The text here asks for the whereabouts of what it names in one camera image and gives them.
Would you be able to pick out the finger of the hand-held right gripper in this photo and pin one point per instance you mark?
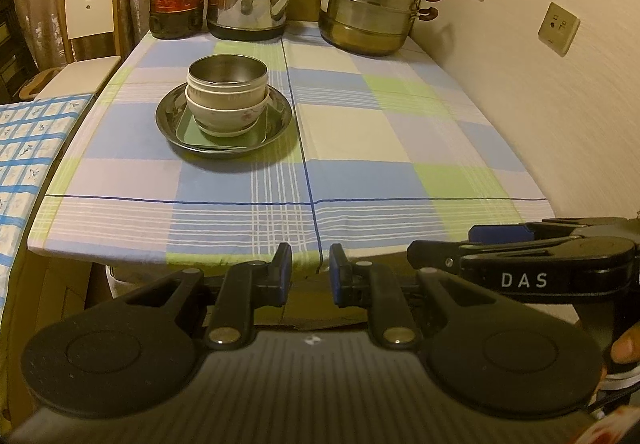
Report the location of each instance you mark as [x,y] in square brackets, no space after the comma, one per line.
[482,233]
[435,251]

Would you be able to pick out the red and white cloth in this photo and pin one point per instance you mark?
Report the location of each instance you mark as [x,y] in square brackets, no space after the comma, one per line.
[620,429]

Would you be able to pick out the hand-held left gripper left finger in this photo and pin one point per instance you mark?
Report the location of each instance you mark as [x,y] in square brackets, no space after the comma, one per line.
[286,269]

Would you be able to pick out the blue white patterned cloth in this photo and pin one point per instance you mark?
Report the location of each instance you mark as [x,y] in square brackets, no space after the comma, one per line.
[35,149]

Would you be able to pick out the checked tablecloth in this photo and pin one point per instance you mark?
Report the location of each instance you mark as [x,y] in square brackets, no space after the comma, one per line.
[350,149]

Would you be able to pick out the wide steel plate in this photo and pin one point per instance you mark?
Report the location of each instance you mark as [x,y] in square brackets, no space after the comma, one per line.
[169,124]

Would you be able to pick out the steel bowl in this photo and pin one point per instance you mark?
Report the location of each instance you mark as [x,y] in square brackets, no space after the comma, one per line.
[227,69]

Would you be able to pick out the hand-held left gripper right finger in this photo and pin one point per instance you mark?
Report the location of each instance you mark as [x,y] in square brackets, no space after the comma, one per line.
[334,274]

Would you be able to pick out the white wooden chair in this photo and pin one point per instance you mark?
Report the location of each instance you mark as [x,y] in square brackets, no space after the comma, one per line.
[90,4]

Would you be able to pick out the white floral bowl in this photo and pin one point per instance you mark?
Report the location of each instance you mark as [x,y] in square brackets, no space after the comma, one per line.
[230,122]

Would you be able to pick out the person's right hand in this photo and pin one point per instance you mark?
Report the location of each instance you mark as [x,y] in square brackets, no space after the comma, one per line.
[627,346]

